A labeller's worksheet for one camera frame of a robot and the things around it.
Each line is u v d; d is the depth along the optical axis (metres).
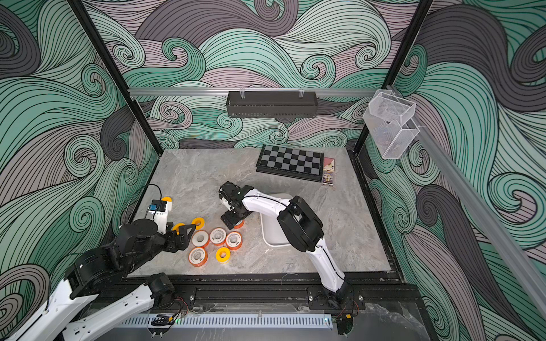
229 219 0.83
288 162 1.10
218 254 0.81
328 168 1.11
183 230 0.58
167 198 1.00
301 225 0.54
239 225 0.91
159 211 0.55
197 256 0.82
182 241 0.58
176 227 0.58
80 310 0.43
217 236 0.87
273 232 0.91
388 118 0.79
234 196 0.73
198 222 0.92
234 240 0.86
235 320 0.70
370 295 0.76
